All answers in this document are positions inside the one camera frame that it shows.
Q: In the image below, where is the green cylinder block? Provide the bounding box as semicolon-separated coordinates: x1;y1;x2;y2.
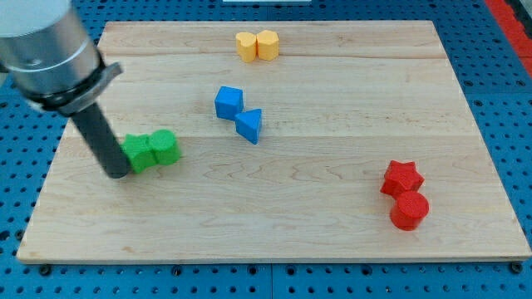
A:
148;130;181;165

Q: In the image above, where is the yellow hexagon block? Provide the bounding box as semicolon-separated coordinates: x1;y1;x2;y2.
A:
257;30;279;61

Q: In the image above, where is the red cylinder block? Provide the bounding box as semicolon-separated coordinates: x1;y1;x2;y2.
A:
389;191;430;231

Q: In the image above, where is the yellow heart block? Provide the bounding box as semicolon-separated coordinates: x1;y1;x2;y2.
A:
235;32;257;62

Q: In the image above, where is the red star block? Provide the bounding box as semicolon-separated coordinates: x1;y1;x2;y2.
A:
380;160;425;198

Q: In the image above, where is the blue cube block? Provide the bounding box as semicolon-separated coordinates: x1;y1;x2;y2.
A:
214;86;244;120

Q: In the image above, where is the blue triangle block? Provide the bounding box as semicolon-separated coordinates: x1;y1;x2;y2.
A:
234;109;262;145

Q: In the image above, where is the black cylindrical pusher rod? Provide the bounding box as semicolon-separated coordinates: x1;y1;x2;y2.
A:
71;103;131;179

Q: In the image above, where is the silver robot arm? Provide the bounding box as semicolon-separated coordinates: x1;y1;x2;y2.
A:
1;0;122;116

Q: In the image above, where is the green star block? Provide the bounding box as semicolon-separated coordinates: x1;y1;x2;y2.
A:
121;134;157;174

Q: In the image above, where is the wooden board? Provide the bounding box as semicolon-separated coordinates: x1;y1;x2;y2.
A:
17;21;531;265

